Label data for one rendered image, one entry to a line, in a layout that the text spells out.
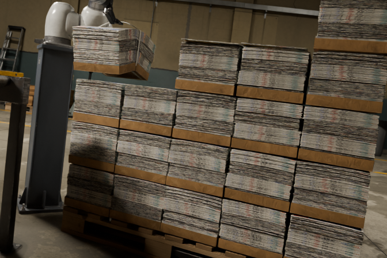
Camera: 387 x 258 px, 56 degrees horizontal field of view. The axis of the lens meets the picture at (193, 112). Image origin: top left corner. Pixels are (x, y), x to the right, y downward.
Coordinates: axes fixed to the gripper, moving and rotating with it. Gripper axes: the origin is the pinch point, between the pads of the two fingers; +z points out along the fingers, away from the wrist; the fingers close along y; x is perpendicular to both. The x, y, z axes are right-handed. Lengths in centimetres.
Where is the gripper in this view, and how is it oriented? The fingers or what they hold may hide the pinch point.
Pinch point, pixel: (122, 10)
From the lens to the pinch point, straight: 216.3
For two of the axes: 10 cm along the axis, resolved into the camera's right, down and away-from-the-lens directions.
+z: 3.5, 0.8, 9.3
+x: 9.2, 1.5, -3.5
